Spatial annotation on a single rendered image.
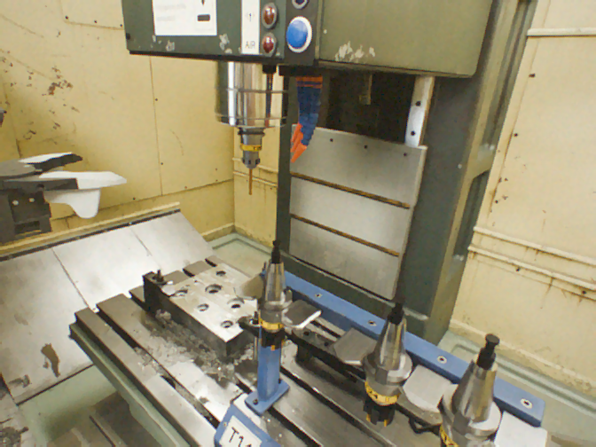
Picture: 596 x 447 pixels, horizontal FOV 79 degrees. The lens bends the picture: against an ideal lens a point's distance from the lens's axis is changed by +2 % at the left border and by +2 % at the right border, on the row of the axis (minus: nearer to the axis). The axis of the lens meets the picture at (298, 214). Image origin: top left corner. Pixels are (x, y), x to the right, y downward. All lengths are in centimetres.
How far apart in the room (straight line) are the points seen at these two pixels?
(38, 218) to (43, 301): 109
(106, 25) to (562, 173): 172
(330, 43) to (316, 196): 88
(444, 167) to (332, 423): 72
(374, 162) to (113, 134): 114
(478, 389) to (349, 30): 45
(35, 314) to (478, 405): 142
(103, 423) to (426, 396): 85
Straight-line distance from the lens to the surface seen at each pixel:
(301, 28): 46
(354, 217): 122
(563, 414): 164
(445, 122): 109
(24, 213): 56
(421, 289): 125
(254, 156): 82
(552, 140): 140
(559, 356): 166
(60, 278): 170
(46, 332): 157
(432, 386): 56
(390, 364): 54
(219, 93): 78
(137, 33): 76
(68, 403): 141
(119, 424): 115
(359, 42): 52
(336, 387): 96
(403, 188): 111
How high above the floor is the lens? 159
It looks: 22 degrees down
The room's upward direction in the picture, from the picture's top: 4 degrees clockwise
